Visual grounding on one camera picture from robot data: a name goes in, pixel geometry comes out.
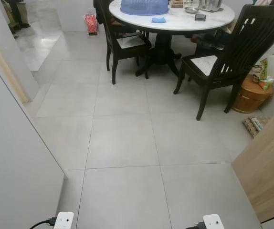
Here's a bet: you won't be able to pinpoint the cardboard egg tray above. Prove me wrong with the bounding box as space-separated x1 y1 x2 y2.
242 116 270 139

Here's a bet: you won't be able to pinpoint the round white marble table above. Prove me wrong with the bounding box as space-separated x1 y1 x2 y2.
109 0 235 78

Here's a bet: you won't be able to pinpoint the steel pot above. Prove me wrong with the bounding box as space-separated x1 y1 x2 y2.
198 0 223 12

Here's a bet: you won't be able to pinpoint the green snack bag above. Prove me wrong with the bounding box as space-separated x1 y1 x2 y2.
252 52 274 90

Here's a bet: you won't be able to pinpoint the blue dome food cover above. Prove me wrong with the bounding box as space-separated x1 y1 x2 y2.
120 0 169 16

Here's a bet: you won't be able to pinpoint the red patterned bag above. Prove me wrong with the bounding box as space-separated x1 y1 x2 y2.
84 13 99 36

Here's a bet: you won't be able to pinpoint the dark wooden slat-back chair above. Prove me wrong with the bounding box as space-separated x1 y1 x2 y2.
174 4 274 121
94 0 153 85

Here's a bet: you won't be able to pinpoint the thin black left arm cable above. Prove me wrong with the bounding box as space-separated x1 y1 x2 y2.
30 217 56 229

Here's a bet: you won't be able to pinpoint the light wooden cabinet panel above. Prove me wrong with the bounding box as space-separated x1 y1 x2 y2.
232 103 274 223

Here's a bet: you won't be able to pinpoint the steel bowl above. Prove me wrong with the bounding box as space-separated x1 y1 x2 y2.
184 5 200 14

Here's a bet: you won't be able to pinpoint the round wooden bucket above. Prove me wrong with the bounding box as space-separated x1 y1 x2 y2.
232 75 274 114

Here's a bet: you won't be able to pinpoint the light wooden door frame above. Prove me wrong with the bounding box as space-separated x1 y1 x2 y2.
0 24 30 103

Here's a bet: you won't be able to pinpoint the person legs dark trousers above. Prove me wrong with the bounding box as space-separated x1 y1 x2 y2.
2 0 30 28

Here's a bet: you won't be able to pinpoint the small brown box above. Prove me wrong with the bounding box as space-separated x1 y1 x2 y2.
170 0 184 9

